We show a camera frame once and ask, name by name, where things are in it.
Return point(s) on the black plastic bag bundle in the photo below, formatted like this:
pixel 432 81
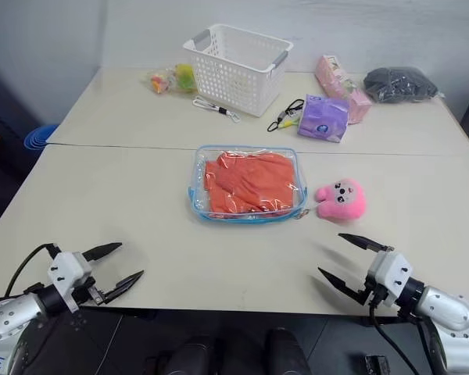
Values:
pixel 398 84

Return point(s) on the dark rounded shape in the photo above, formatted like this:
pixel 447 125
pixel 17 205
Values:
pixel 287 351
pixel 189 355

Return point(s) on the orange cloth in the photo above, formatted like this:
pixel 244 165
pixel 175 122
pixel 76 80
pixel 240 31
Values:
pixel 250 183

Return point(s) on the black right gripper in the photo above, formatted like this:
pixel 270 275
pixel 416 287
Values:
pixel 373 293

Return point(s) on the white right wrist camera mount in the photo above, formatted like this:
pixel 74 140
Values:
pixel 391 273

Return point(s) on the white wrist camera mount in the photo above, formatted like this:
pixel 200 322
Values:
pixel 391 273
pixel 64 269

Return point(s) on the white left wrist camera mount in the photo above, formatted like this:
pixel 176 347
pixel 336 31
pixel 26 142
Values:
pixel 64 269

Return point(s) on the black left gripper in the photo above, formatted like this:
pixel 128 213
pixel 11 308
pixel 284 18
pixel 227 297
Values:
pixel 86 293

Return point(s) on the purple tissue pack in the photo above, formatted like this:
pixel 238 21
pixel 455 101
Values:
pixel 322 119

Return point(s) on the pink tissue pack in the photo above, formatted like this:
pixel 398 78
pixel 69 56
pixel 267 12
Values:
pixel 342 84

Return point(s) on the pink plush toy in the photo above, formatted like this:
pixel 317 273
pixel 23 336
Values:
pixel 342 199

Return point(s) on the clear pouch with orange cloth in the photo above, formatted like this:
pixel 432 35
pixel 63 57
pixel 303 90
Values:
pixel 197 187

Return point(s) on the white plastic basket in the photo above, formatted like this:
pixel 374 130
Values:
pixel 226 74

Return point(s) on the clear bag of colourful toys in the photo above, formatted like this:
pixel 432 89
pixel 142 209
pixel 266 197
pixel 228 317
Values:
pixel 168 80

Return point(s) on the small black box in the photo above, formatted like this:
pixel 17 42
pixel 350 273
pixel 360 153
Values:
pixel 375 365

